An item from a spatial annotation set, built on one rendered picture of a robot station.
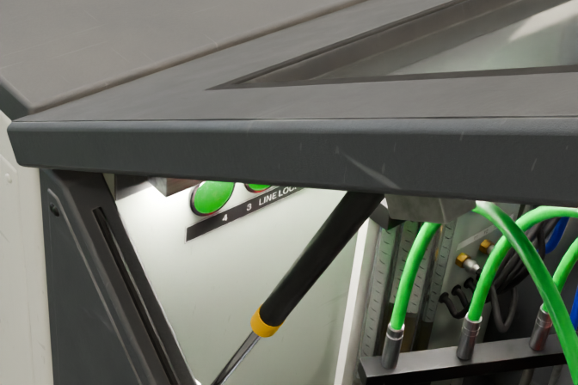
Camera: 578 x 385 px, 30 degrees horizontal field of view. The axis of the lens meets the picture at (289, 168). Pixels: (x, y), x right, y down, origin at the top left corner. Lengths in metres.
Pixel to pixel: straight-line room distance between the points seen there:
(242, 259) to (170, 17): 0.25
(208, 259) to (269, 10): 0.24
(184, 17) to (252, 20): 0.06
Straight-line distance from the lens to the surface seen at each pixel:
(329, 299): 1.21
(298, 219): 1.08
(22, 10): 0.99
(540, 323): 1.25
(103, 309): 0.87
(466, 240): 1.35
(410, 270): 1.10
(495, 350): 1.26
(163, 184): 0.88
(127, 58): 0.92
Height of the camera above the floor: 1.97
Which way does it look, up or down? 36 degrees down
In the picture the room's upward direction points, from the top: 6 degrees clockwise
